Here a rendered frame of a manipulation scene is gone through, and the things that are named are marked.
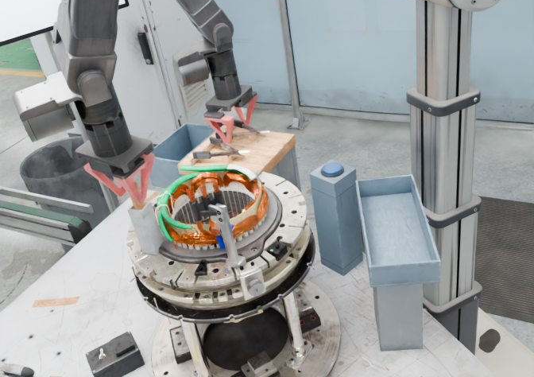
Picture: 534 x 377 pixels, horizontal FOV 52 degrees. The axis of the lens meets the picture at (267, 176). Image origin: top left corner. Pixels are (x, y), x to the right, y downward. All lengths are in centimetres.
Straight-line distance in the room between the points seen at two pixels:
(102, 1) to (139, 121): 286
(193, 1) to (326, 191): 46
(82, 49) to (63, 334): 81
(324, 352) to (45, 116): 67
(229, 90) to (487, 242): 166
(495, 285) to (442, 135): 134
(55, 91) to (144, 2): 239
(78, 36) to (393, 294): 67
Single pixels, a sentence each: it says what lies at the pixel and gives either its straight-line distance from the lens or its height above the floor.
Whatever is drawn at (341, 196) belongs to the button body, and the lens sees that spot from 116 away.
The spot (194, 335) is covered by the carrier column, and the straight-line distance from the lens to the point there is 101.
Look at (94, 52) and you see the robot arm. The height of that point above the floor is 147.
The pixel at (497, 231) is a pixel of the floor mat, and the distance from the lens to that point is 266.
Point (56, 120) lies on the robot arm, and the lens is 78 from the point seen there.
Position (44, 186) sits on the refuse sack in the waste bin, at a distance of 254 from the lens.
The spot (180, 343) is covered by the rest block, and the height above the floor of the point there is 84.
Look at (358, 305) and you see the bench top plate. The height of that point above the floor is 78.
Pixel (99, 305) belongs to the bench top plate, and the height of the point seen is 78.
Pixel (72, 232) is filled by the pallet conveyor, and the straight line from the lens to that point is 177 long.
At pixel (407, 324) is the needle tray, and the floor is 85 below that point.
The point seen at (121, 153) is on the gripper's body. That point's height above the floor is 130.
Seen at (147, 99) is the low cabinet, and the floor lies 42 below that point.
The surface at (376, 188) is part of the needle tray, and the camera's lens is 109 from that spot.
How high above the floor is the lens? 166
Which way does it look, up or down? 32 degrees down
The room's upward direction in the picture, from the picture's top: 10 degrees counter-clockwise
